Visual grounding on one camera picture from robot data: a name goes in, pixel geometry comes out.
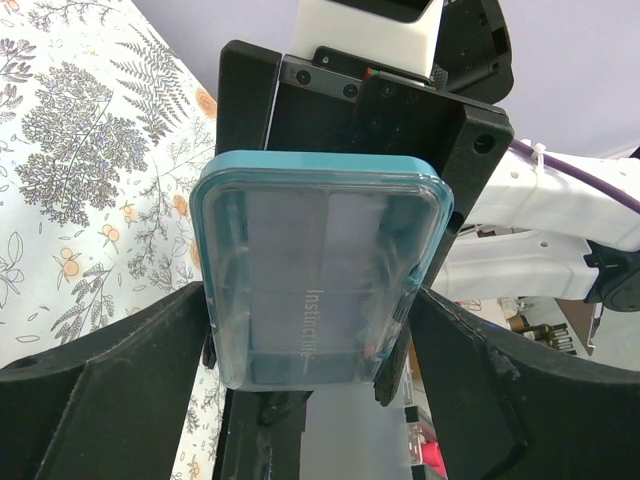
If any floral table mat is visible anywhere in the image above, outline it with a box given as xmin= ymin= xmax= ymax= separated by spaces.
xmin=1 ymin=1 xmax=217 ymax=370

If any blue rectangular pill box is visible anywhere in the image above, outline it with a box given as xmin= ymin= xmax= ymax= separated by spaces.
xmin=190 ymin=150 xmax=454 ymax=392

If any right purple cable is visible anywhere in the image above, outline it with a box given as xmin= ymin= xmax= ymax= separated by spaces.
xmin=508 ymin=138 xmax=640 ymax=211

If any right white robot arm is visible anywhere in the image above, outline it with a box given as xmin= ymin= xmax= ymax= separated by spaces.
xmin=191 ymin=1 xmax=639 ymax=324

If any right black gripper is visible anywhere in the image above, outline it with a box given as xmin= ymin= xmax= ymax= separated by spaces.
xmin=214 ymin=0 xmax=516 ymax=241

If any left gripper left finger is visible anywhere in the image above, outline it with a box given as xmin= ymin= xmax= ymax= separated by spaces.
xmin=1 ymin=282 xmax=209 ymax=479

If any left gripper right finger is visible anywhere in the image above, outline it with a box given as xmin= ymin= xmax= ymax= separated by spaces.
xmin=375 ymin=288 xmax=639 ymax=479

